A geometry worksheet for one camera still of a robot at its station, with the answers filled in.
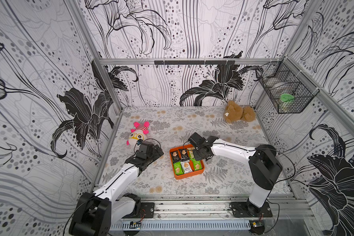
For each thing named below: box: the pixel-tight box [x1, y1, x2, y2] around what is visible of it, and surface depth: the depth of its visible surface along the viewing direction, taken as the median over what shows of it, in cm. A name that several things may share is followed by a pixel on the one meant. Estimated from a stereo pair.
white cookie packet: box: [180, 160, 193, 175], surface depth 87 cm
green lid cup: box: [278, 93, 295, 112], surface depth 81 cm
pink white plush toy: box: [126, 120, 150, 147], surface depth 100 cm
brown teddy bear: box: [223, 99, 257, 123], surface depth 106 cm
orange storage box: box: [169, 144, 206, 180], surface depth 88 cm
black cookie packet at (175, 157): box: [171, 150, 181, 164], surface depth 90 cm
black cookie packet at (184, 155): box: [178, 148, 190, 162], surface depth 92 cm
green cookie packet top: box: [192, 160, 203, 171], surface depth 87 cm
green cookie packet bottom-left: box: [173, 161, 184, 176], surface depth 86 cm
